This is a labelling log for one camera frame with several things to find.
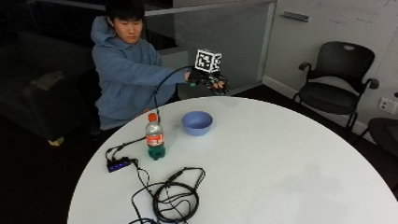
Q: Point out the white marker cube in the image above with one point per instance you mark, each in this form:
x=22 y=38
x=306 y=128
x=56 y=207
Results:
x=208 y=61

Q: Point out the blue plastic bowl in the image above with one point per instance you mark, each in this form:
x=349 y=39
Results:
x=197 y=123

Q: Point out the green plastic bottle red label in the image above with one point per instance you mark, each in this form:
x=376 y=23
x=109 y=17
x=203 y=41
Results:
x=155 y=138

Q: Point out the the person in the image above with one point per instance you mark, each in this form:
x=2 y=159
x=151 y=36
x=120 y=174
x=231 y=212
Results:
x=124 y=77

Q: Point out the black office chair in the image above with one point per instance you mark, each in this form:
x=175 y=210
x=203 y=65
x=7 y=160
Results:
x=332 y=87

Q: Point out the black usb hub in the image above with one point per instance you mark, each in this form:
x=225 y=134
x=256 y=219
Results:
x=119 y=163

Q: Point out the dark sofa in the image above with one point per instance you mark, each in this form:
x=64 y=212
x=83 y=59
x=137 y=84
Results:
x=37 y=84

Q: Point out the white wall socket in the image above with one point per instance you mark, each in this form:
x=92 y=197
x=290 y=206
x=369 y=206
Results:
x=388 y=105

